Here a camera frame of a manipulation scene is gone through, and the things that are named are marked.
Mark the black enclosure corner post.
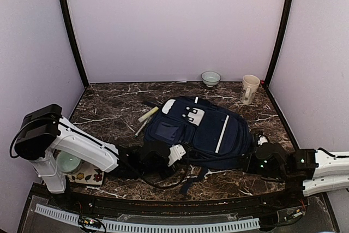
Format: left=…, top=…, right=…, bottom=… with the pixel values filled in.
left=264, top=0, right=297, bottom=88
left=54, top=0, right=89, bottom=88

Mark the black enclosure corner post right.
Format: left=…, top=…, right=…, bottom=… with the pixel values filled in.
left=264, top=0, right=297, bottom=88

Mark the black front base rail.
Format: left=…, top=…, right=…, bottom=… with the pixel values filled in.
left=27, top=182, right=325, bottom=220

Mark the white slotted cable duct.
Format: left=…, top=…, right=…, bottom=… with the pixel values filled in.
left=34, top=204, right=261, bottom=232

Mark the small celadon bowl at back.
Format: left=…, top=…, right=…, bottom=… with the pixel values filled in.
left=201, top=71, right=221, bottom=87

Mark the black enclosure corner post left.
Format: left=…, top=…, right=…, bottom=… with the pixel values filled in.
left=54, top=0, right=89, bottom=88

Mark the celadon cup on plate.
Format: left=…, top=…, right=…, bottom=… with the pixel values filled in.
left=56, top=151, right=82, bottom=174

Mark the yellow highlighter pen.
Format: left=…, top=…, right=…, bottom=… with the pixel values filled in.
left=138, top=106, right=159, bottom=123

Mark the floral square plate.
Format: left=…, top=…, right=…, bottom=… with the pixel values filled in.
left=67, top=162, right=104, bottom=186

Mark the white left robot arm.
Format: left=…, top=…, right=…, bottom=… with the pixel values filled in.
left=9, top=104, right=189, bottom=209

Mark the cream coral pattern mug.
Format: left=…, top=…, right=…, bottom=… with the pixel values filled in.
left=240, top=75, right=260, bottom=105

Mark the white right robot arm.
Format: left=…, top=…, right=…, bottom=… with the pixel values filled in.
left=242, top=136, right=348, bottom=208

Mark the navy blue student backpack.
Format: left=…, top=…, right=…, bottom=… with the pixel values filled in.
left=143, top=96, right=253, bottom=194

